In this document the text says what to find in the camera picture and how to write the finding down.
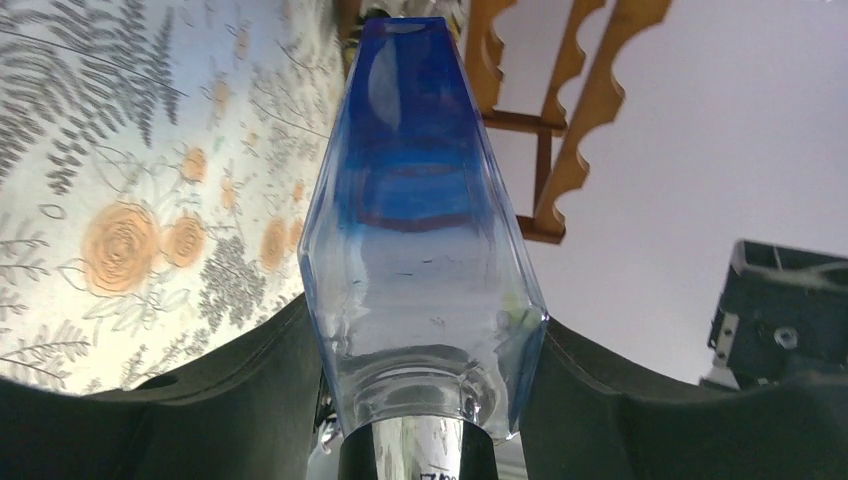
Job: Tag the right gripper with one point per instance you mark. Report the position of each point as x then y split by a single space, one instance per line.
782 312

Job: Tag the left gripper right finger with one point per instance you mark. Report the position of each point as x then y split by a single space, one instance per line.
594 414

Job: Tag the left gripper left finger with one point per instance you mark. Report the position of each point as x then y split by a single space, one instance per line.
245 410

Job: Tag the blue glass bottle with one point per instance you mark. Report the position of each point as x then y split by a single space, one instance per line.
422 295

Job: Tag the wooden wine rack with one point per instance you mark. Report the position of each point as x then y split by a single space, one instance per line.
581 96

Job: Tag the floral tablecloth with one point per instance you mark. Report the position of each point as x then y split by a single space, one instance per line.
157 162

